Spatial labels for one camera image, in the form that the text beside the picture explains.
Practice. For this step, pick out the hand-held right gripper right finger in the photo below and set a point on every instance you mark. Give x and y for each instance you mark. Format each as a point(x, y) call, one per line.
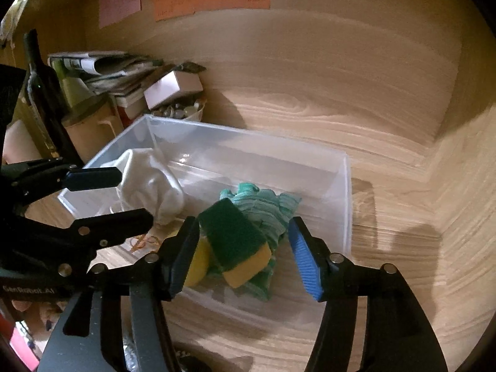
point(306, 264)

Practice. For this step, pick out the stack of books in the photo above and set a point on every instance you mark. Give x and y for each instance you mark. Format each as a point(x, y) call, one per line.
point(130, 105)

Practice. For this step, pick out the dark glass bottle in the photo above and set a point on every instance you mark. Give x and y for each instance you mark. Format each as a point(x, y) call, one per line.
point(42, 97)

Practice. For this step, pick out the brown paper cylinder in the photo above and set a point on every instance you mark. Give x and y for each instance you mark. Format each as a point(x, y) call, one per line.
point(93, 130)

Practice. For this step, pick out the white cardboard box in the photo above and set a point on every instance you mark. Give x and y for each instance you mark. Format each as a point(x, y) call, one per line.
point(170, 88)

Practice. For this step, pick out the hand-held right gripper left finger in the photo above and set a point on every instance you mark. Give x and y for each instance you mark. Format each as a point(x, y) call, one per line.
point(181, 267)

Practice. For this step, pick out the green and yellow sponge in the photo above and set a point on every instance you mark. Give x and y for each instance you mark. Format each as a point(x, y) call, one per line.
point(232, 232)

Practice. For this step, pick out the white cloth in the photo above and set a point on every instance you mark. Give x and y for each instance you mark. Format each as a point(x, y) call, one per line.
point(153, 186)

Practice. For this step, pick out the pink paper note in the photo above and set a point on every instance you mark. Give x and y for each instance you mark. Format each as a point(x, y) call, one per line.
point(119, 2)

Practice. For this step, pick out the orange rubber band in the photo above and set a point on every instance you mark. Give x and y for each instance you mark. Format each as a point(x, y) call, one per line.
point(144, 241)

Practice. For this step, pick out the stack of newspapers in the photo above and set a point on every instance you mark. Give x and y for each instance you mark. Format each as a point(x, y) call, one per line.
point(104, 66)

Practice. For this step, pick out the green knitted cloth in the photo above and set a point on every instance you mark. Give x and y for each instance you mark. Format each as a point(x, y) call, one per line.
point(267, 209)

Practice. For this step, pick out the clear plastic storage bin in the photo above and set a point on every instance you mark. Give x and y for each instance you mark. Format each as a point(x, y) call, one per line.
point(248, 155)

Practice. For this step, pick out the white bowl of small things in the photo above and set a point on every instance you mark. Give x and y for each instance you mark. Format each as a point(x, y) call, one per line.
point(182, 113)

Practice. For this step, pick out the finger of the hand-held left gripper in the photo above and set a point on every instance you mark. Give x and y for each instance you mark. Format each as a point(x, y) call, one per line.
point(95, 178)
point(116, 224)

